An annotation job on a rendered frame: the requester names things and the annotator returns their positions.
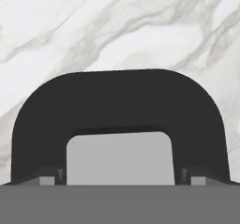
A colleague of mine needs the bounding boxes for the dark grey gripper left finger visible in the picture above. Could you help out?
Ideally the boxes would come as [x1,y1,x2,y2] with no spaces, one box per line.
[10,167,68,187]

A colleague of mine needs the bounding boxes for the black blender lid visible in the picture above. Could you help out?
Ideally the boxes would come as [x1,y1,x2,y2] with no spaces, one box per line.
[9,67,232,187]

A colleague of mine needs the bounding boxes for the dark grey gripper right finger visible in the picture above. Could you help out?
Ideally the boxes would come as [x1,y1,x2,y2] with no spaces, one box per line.
[180,167,233,187]

